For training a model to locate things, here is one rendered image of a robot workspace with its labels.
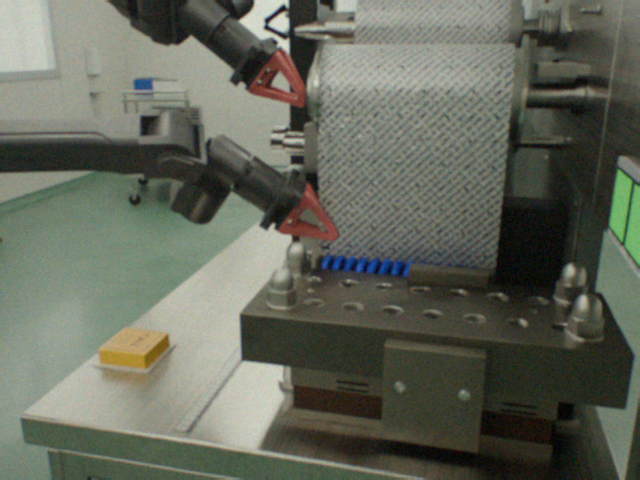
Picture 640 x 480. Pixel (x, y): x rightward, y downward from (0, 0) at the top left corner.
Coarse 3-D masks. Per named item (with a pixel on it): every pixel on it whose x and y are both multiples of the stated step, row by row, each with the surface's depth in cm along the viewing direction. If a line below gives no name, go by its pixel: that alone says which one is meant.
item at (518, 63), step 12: (516, 60) 74; (312, 72) 79; (516, 72) 73; (312, 84) 79; (516, 84) 73; (312, 96) 79; (516, 96) 73; (312, 108) 80; (516, 108) 74; (312, 120) 81; (516, 120) 74
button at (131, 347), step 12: (120, 336) 85; (132, 336) 85; (144, 336) 85; (156, 336) 85; (168, 336) 87; (108, 348) 82; (120, 348) 82; (132, 348) 82; (144, 348) 82; (156, 348) 83; (108, 360) 82; (120, 360) 82; (132, 360) 81; (144, 360) 81
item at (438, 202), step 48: (336, 144) 79; (384, 144) 77; (432, 144) 76; (480, 144) 74; (336, 192) 81; (384, 192) 79; (432, 192) 78; (480, 192) 76; (336, 240) 83; (384, 240) 82; (432, 240) 80; (480, 240) 78
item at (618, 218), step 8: (624, 176) 50; (616, 184) 53; (624, 184) 50; (616, 192) 53; (624, 192) 50; (616, 200) 52; (624, 200) 50; (616, 208) 52; (624, 208) 50; (616, 216) 52; (624, 216) 49; (616, 224) 52; (624, 224) 49; (616, 232) 52
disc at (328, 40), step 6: (330, 36) 82; (324, 42) 79; (330, 42) 82; (324, 48) 79; (318, 54) 78; (318, 60) 77; (318, 66) 77; (318, 72) 77; (318, 78) 77; (318, 84) 77; (318, 90) 78; (318, 96) 78; (318, 102) 78; (318, 108) 78; (318, 114) 78; (318, 120) 79; (318, 126) 79; (318, 132) 80
